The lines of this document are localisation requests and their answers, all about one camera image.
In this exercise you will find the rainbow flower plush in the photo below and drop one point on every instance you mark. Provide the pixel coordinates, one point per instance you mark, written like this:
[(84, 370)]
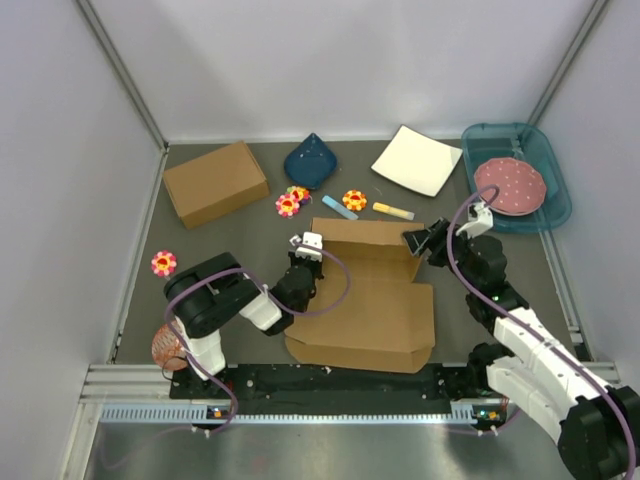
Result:
[(301, 194)]

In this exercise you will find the blue chalk stick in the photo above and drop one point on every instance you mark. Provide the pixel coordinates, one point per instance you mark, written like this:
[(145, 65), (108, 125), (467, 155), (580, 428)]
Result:
[(339, 208)]

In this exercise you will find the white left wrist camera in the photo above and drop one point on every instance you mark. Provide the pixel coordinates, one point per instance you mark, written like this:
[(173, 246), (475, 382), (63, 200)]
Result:
[(308, 246)]

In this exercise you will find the orange flower plush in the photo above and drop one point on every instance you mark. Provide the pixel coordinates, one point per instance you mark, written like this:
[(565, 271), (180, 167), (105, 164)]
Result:
[(354, 200)]

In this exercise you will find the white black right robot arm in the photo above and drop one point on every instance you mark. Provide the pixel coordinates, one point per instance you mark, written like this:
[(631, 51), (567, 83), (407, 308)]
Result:
[(594, 425)]

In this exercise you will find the dark blue ceramic bowl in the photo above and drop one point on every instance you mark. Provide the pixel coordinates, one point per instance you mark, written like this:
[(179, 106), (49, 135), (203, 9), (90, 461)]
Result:
[(311, 163)]

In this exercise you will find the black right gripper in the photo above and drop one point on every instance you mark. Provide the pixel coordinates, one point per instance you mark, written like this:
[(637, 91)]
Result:
[(436, 240)]

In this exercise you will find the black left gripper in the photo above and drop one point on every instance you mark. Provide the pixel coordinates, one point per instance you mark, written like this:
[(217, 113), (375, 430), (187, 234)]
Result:
[(318, 265)]

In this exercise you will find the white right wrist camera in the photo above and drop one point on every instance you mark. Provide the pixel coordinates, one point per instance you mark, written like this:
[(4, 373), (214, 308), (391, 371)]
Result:
[(479, 221)]

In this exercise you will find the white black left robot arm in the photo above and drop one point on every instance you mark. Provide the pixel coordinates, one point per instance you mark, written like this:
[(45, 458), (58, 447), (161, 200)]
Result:
[(207, 296)]

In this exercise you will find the brown cardboard box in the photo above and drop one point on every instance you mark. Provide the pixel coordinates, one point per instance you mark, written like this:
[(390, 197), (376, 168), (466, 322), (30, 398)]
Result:
[(369, 312), (215, 184)]

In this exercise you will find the yellow chalk stick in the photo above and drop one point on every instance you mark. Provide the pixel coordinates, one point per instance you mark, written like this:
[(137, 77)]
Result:
[(393, 211)]

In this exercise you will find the pink dotted plate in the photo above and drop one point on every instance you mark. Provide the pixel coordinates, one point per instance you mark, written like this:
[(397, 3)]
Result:
[(522, 189)]

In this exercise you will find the white square plate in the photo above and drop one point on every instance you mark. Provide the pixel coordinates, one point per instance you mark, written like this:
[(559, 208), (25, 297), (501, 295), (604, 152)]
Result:
[(416, 162)]

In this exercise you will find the pink flower plush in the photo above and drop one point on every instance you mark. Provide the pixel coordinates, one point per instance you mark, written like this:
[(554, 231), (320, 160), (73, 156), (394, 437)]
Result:
[(287, 205), (163, 263)]

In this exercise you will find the closed brown cardboard box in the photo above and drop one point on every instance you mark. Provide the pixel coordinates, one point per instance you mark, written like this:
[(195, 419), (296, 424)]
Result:
[(215, 184)]

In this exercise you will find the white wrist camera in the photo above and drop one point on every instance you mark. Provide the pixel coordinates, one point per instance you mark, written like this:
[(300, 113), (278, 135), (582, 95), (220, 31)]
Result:
[(308, 246), (479, 221)]

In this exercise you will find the teal plastic bin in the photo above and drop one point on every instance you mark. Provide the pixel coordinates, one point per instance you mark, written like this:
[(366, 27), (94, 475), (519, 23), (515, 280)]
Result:
[(482, 142)]

